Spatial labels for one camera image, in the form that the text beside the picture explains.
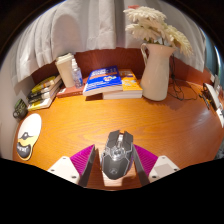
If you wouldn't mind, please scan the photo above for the white and yellow book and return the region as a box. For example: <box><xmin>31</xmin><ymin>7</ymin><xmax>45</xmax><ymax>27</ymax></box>
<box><xmin>27</xmin><ymin>90</ymin><xmax>63</xmax><ymax>112</ymax></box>

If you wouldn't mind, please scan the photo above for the round white printed mouse pad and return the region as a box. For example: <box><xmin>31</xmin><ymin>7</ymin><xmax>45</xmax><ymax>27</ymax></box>
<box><xmin>15</xmin><ymin>113</ymin><xmax>43</xmax><ymax>162</ymax></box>

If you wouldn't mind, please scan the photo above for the cream tumbler cup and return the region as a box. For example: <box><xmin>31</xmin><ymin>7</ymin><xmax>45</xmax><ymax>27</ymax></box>
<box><xmin>54</xmin><ymin>52</ymin><xmax>77</xmax><ymax>89</ymax></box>

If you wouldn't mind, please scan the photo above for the dark mug green inside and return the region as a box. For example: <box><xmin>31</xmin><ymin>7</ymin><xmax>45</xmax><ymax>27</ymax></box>
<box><xmin>12</xmin><ymin>98</ymin><xmax>29</xmax><ymax>120</ymax></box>

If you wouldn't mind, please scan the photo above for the dark red book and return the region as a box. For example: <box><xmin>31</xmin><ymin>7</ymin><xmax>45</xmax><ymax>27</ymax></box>
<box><xmin>55</xmin><ymin>78</ymin><xmax>89</xmax><ymax>99</ymax></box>

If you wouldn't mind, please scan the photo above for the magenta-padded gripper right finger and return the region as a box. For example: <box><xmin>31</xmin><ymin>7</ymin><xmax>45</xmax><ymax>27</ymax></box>
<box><xmin>132</xmin><ymin>144</ymin><xmax>181</xmax><ymax>187</ymax></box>

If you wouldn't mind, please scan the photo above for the orange paperback book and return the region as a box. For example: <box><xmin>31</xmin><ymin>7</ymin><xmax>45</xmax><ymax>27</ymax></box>
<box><xmin>102</xmin><ymin>68</ymin><xmax>144</xmax><ymax>100</ymax></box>

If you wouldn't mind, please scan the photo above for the black grey gaming mouse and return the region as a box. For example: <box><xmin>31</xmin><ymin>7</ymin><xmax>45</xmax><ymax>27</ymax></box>
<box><xmin>99</xmin><ymin>129</ymin><xmax>135</xmax><ymax>181</ymax></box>

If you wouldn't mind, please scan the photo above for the black cable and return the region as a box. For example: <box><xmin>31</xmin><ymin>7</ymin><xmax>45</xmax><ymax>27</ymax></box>
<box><xmin>168</xmin><ymin>54</ymin><xmax>201</xmax><ymax>102</ymax></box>

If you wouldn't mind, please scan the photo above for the white flat device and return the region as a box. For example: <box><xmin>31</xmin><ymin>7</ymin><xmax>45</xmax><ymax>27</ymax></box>
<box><xmin>202</xmin><ymin>82</ymin><xmax>224</xmax><ymax>128</ymax></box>

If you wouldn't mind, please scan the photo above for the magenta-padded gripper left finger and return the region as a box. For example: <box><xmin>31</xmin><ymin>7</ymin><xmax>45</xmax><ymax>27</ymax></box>
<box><xmin>47</xmin><ymin>144</ymin><xmax>98</xmax><ymax>188</ymax></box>

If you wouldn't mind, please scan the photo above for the white curtain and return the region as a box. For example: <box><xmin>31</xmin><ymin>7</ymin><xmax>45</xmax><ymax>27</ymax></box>
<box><xmin>14</xmin><ymin>0</ymin><xmax>206</xmax><ymax>83</ymax></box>

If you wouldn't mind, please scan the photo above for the clear spray bottle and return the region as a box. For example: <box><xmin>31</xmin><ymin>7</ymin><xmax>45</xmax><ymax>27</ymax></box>
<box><xmin>70</xmin><ymin>58</ymin><xmax>84</xmax><ymax>89</ymax></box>

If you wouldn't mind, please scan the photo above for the cream ceramic jug vase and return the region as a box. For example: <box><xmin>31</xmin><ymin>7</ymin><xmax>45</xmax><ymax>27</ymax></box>
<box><xmin>139</xmin><ymin>42</ymin><xmax>178</xmax><ymax>102</ymax></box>

